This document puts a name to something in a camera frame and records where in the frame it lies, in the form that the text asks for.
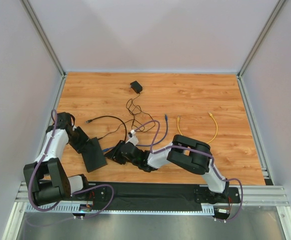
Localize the black ethernet cable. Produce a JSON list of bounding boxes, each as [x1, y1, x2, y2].
[[85, 115, 128, 146]]

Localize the black network switch box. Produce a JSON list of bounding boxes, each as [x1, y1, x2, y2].
[[81, 137, 107, 173]]

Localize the blue ethernet cable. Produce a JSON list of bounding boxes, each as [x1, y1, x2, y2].
[[102, 113, 169, 153]]

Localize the yellow ethernet cable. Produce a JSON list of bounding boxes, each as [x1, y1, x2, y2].
[[176, 111, 219, 145]]

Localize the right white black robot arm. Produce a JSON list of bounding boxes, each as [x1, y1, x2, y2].
[[105, 134, 229, 198]]

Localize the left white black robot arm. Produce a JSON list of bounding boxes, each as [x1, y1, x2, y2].
[[23, 110, 94, 212]]

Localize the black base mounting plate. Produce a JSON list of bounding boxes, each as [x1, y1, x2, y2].
[[61, 181, 242, 212]]

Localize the black power adapter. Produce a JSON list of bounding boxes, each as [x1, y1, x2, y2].
[[130, 80, 143, 94]]

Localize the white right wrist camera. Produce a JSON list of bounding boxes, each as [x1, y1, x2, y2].
[[126, 129, 139, 146]]

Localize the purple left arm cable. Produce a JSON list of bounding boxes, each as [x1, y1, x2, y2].
[[27, 109, 115, 220]]

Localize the thin black adapter cord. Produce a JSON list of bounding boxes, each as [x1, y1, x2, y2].
[[97, 92, 157, 140]]

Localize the grey slotted cable duct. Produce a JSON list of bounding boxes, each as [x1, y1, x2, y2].
[[24, 202, 216, 215]]

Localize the right aluminium frame post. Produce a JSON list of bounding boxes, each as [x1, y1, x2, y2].
[[237, 0, 289, 77]]

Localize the aluminium frame post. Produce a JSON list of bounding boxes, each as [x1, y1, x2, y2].
[[237, 0, 289, 77], [20, 0, 66, 77]]

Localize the front aluminium frame rail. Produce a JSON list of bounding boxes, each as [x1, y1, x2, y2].
[[15, 184, 290, 207]]

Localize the left aluminium frame post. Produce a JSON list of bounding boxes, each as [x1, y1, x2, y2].
[[20, 0, 66, 77]]

